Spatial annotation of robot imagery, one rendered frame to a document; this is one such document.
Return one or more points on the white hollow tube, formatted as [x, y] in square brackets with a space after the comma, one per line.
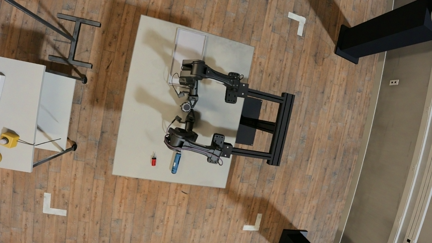
[186, 107]

